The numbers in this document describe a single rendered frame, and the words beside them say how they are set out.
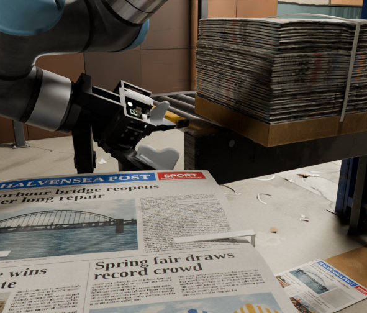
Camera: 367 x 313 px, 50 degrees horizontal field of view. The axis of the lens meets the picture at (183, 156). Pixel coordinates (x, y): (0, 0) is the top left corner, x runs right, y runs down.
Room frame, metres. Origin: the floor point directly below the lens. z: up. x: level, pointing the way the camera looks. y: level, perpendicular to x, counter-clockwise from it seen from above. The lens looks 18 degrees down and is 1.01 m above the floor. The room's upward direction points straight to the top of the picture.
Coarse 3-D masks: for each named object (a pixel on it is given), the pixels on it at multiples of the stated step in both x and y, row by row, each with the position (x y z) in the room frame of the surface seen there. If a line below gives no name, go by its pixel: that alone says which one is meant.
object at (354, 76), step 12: (348, 24) 0.77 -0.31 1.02; (348, 36) 0.78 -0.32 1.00; (360, 36) 0.79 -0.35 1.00; (348, 48) 0.79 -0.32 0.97; (348, 60) 0.79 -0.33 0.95; (360, 60) 0.80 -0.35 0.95; (336, 96) 0.77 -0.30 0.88; (348, 96) 0.79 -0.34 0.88; (336, 108) 0.78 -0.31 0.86; (348, 108) 0.79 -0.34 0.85
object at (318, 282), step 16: (288, 272) 1.44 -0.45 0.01; (304, 272) 1.44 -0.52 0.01; (320, 272) 1.44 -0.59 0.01; (336, 272) 1.44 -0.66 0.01; (288, 288) 1.33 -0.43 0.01; (304, 288) 1.33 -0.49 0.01; (320, 288) 1.33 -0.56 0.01; (336, 288) 1.33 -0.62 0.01; (352, 288) 1.33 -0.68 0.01; (304, 304) 1.23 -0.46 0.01; (320, 304) 1.23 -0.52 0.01; (336, 304) 1.23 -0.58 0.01; (352, 304) 1.24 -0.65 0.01
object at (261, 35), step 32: (224, 32) 0.88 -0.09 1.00; (256, 32) 0.75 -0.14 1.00; (288, 32) 0.71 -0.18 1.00; (320, 32) 0.74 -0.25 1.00; (224, 64) 0.83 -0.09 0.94; (256, 64) 0.74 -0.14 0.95; (288, 64) 0.71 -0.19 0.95; (320, 64) 0.75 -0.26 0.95; (224, 96) 0.83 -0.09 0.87; (256, 96) 0.73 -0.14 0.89; (288, 96) 0.72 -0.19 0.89; (320, 96) 0.75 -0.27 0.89
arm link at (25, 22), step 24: (0, 0) 0.39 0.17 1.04; (24, 0) 0.39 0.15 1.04; (48, 0) 0.41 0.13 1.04; (72, 0) 0.47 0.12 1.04; (0, 24) 0.40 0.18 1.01; (24, 24) 0.40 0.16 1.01; (48, 24) 0.42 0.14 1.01; (72, 24) 0.46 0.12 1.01; (0, 48) 0.41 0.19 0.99; (24, 48) 0.42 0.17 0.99; (48, 48) 0.45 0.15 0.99; (72, 48) 0.47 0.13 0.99; (0, 72) 0.43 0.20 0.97; (24, 72) 0.45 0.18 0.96
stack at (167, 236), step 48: (0, 192) 0.42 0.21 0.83; (48, 192) 0.42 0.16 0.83; (96, 192) 0.42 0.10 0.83; (144, 192) 0.42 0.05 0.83; (192, 192) 0.42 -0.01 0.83; (0, 240) 0.31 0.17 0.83; (48, 240) 0.31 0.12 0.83; (96, 240) 0.31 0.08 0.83; (144, 240) 0.31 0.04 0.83; (192, 240) 0.31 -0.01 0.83; (240, 240) 0.32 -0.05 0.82; (0, 288) 0.24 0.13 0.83; (48, 288) 0.24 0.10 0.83; (96, 288) 0.24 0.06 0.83; (144, 288) 0.24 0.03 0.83; (192, 288) 0.24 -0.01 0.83; (240, 288) 0.24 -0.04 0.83
